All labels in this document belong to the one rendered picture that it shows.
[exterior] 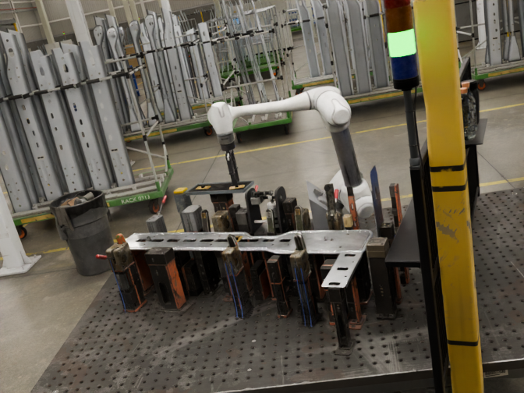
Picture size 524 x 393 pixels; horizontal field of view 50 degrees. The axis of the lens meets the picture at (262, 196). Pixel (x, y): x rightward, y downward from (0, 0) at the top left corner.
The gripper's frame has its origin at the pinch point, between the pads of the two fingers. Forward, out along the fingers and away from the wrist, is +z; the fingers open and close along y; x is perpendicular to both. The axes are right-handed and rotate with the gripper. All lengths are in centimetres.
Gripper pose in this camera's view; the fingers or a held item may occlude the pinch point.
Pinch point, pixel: (235, 178)
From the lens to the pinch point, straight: 304.0
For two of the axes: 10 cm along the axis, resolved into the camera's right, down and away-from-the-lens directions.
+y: -0.9, 3.5, -9.3
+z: 1.9, 9.2, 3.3
